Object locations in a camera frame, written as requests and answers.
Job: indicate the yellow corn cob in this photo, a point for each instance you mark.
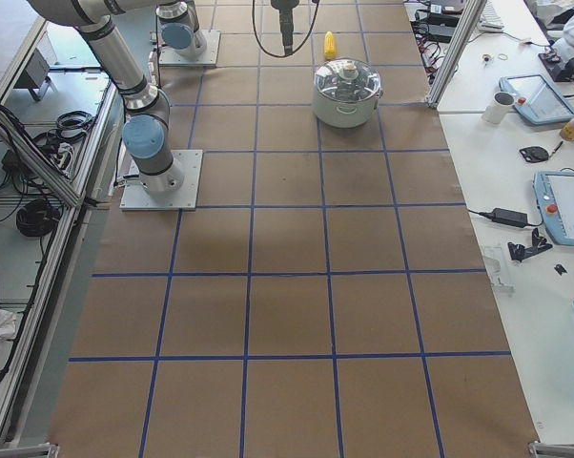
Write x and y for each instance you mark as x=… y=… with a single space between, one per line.
x=329 y=46

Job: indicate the glass pot lid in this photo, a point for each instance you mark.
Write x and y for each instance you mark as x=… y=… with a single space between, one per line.
x=347 y=80

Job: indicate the white mug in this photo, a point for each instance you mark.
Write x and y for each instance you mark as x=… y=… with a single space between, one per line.
x=500 y=104

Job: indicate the blue teach pendant upper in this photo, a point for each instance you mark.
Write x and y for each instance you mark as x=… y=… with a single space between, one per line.
x=543 y=103

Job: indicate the blue teach pendant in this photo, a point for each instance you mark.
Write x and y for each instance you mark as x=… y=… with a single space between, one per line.
x=543 y=103
x=554 y=193

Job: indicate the black round object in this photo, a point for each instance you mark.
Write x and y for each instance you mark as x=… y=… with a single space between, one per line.
x=534 y=154

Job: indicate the black power adapter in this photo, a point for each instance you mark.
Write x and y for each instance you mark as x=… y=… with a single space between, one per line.
x=509 y=217

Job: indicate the blue teach pendant lower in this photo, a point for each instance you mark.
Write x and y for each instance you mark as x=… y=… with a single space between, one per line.
x=554 y=193

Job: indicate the aluminium frame post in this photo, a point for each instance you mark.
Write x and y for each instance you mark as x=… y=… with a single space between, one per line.
x=469 y=19

